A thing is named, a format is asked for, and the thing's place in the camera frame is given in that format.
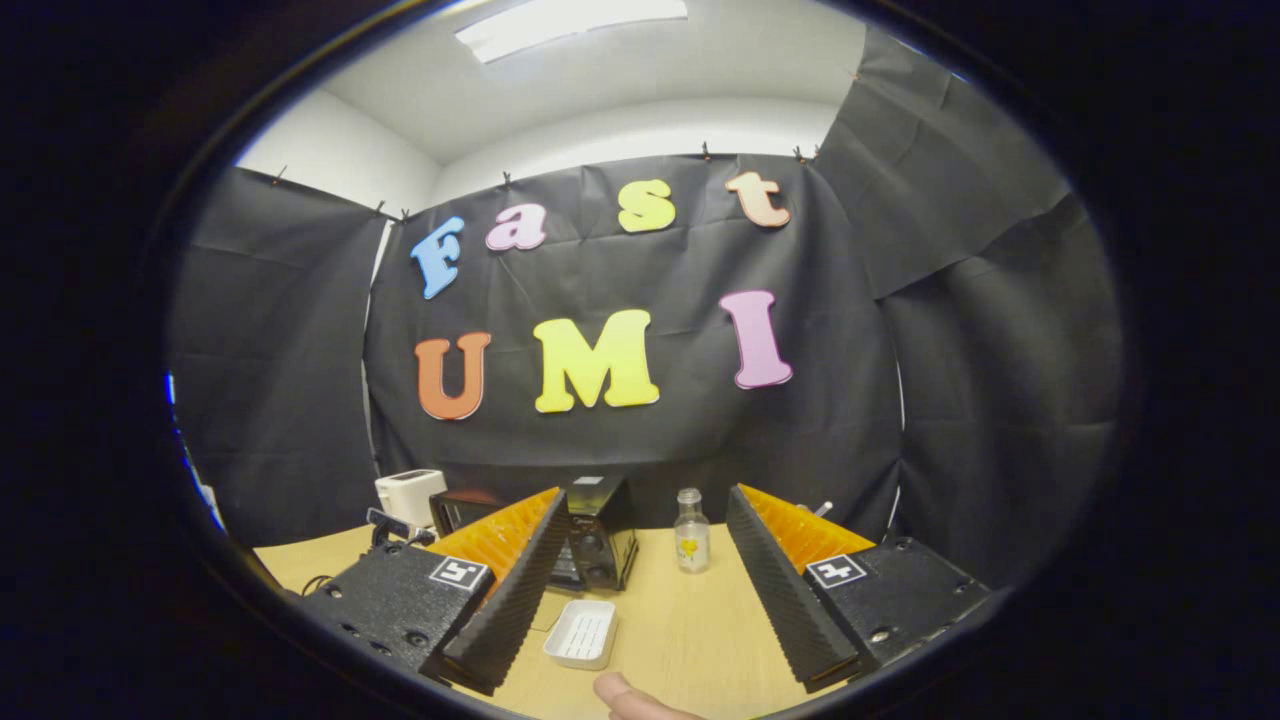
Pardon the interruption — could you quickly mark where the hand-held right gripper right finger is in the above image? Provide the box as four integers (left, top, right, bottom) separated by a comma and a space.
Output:
727, 484, 993, 693

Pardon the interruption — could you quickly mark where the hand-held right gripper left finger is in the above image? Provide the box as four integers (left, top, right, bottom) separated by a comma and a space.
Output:
300, 487, 571, 698

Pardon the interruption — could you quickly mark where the black electric oven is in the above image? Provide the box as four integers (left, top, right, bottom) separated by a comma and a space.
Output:
430, 475, 639, 593

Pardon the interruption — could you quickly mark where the white toaster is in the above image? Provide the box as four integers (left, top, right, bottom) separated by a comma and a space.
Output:
375, 469, 448, 529

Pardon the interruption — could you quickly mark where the white plastic tray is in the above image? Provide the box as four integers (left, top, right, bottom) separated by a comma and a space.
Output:
543, 599, 618, 671

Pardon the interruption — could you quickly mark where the clear bottle with yellow label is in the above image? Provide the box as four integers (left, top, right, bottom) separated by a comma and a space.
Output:
675, 488, 711, 574

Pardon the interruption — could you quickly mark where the black backdrop cloth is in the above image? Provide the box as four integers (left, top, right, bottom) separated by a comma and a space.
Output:
165, 25, 1126, 586

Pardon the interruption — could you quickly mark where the long ceiling light panel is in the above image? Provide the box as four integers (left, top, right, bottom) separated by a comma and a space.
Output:
455, 0, 689, 64

